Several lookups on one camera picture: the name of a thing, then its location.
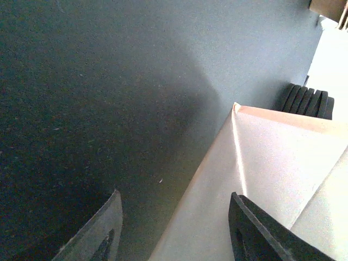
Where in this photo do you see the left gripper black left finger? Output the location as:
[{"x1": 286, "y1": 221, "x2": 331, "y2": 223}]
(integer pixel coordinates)
[{"x1": 53, "y1": 190, "x2": 123, "y2": 260}]

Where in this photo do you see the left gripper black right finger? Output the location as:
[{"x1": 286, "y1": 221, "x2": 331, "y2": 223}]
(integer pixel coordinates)
[{"x1": 228, "y1": 192, "x2": 332, "y2": 261}]

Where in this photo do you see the blue checkered paper bag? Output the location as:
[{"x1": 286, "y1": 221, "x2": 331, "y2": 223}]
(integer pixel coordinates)
[{"x1": 150, "y1": 104, "x2": 347, "y2": 260}]

